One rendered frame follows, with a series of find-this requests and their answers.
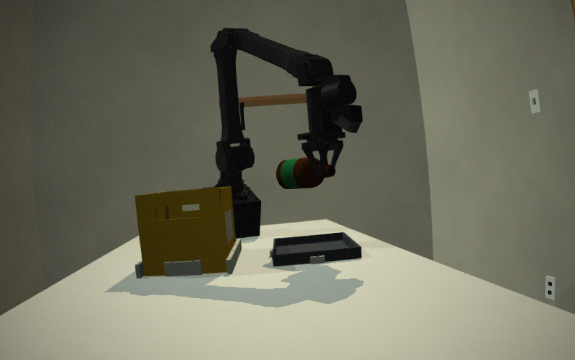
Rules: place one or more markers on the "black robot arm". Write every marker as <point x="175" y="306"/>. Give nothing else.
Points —
<point x="330" y="91"/>

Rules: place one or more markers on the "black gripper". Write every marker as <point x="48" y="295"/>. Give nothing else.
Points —
<point x="324" y="141"/>

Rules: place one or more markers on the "brown glass bottle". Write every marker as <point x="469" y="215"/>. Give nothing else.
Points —
<point x="300" y="173"/>

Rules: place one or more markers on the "yellow divided crate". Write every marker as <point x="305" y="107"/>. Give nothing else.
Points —
<point x="169" y="234"/>

